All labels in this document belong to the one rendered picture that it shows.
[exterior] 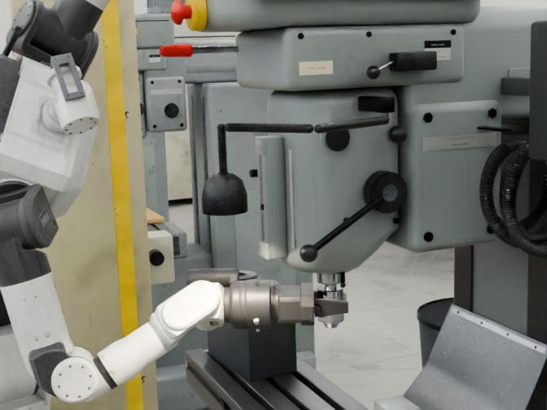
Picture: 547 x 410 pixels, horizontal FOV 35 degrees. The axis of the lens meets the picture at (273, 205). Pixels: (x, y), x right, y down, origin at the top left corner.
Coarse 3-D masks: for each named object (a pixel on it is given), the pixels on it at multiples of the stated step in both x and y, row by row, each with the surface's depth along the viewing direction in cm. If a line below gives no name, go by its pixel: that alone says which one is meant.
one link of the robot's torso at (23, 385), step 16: (0, 304) 191; (0, 320) 191; (0, 336) 186; (0, 352) 187; (16, 352) 189; (0, 368) 187; (16, 368) 189; (0, 384) 187; (16, 384) 189; (32, 384) 192; (0, 400) 189
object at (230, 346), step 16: (240, 272) 205; (208, 336) 206; (224, 336) 199; (240, 336) 191; (256, 336) 188; (272, 336) 190; (288, 336) 192; (208, 352) 208; (224, 352) 200; (240, 352) 192; (256, 352) 189; (272, 352) 191; (288, 352) 193; (240, 368) 193; (256, 368) 190; (272, 368) 191; (288, 368) 194
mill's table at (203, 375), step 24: (192, 360) 206; (216, 360) 210; (192, 384) 208; (216, 384) 190; (240, 384) 195; (264, 384) 188; (288, 384) 188; (312, 384) 188; (216, 408) 192; (240, 408) 176; (264, 408) 175; (288, 408) 175; (312, 408) 174; (336, 408) 179; (360, 408) 174
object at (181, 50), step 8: (160, 48) 149; (168, 48) 149; (176, 48) 149; (184, 48) 150; (192, 48) 151; (200, 48) 151; (208, 48) 152; (216, 48) 152; (224, 48) 153; (232, 48) 154; (168, 56) 150; (176, 56) 150; (184, 56) 151
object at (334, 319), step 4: (320, 296) 156; (324, 296) 156; (332, 296) 155; (336, 296) 156; (340, 296) 156; (320, 316) 157; (324, 316) 156; (328, 316) 156; (332, 316) 156; (336, 316) 156; (340, 316) 157; (320, 320) 157; (324, 320) 157; (328, 320) 156; (332, 320) 156; (336, 320) 156; (340, 320) 157
